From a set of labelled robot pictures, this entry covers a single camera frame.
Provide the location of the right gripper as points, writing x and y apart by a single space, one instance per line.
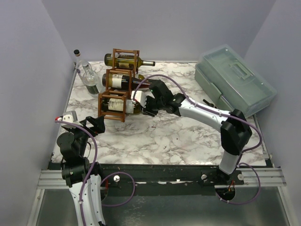
150 106

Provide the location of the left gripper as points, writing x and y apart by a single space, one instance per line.
98 123

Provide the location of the green bottle white label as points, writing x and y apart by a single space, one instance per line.
117 105

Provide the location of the clear bottle dark label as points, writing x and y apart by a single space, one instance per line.
91 79

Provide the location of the clear wine bottle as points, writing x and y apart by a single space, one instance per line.
79 66

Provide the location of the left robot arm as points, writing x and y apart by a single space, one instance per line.
82 177

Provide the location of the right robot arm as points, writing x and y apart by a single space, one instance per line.
235 132

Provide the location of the brown wooden wine rack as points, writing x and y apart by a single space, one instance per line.
111 93

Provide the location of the dark bottle gold foil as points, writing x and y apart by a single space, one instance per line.
122 81

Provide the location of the green bottle behind rack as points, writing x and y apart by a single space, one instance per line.
126 61

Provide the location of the dark metal crank tool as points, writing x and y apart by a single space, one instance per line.
208 103

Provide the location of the translucent green plastic toolbox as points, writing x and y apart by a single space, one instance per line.
230 83

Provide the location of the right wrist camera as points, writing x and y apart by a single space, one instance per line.
139 97

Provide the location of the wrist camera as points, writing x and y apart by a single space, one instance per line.
139 97
69 118

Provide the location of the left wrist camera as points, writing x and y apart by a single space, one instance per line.
69 118

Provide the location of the black front mounting rail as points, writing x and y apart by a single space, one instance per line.
160 180

